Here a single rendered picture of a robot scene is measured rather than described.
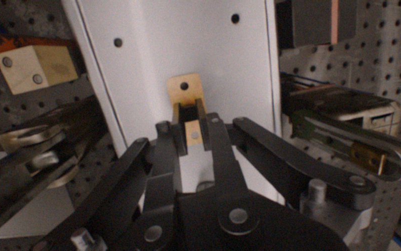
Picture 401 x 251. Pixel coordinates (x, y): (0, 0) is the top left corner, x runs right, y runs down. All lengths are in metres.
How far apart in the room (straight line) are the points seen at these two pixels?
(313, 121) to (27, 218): 0.63
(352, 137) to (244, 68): 0.13
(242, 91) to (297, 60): 0.38
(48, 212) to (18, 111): 0.29
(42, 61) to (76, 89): 0.40
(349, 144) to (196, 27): 0.20
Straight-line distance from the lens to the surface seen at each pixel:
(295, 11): 0.29
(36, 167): 0.23
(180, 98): 0.23
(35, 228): 0.68
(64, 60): 0.24
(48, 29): 0.63
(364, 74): 0.75
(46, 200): 0.70
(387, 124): 0.32
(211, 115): 0.18
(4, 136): 0.27
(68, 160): 0.24
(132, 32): 0.24
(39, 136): 0.22
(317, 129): 0.28
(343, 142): 0.26
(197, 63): 0.24
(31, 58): 0.21
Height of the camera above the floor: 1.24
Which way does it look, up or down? 69 degrees down
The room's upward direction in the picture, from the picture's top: 167 degrees clockwise
